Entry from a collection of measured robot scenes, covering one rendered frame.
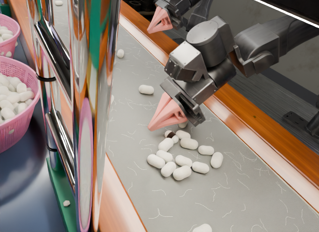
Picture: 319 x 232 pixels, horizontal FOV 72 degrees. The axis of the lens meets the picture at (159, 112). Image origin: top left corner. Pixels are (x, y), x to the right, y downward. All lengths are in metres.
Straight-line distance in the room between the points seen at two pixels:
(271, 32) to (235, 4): 2.71
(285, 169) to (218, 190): 0.16
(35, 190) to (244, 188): 0.37
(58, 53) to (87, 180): 0.10
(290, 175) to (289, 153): 0.05
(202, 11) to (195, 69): 0.64
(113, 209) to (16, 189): 0.20
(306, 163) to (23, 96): 0.60
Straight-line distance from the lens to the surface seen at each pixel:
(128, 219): 0.33
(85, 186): 0.20
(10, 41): 0.71
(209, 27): 0.41
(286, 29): 0.48
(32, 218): 0.44
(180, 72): 0.37
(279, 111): 0.89
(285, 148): 0.56
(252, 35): 0.48
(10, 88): 0.59
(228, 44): 0.43
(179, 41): 1.12
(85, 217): 0.25
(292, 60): 2.85
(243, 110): 0.60
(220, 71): 0.44
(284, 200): 0.49
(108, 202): 0.34
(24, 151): 0.52
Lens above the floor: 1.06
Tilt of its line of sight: 39 degrees down
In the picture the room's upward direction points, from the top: 16 degrees clockwise
